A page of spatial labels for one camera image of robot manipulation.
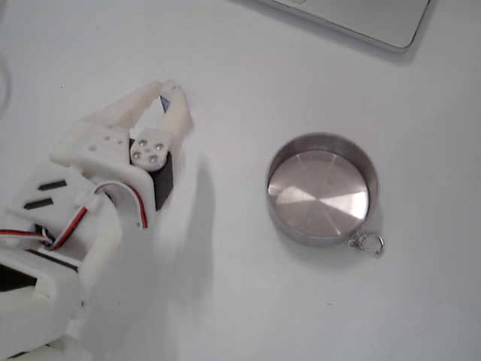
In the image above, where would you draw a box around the red white black servo cable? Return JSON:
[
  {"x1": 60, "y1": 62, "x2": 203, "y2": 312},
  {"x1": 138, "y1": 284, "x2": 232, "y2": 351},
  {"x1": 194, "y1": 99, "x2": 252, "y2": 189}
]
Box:
[{"x1": 0, "y1": 180, "x2": 149, "y2": 252}]

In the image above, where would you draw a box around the round metal bowl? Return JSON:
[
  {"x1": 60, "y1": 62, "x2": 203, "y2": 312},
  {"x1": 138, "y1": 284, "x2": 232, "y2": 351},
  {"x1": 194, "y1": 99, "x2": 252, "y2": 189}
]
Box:
[{"x1": 265, "y1": 132, "x2": 386, "y2": 258}]

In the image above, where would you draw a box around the small white and blue box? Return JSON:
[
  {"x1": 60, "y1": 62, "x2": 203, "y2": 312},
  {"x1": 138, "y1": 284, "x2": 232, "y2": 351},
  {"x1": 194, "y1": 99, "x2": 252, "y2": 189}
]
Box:
[{"x1": 156, "y1": 78, "x2": 184, "y2": 114}]

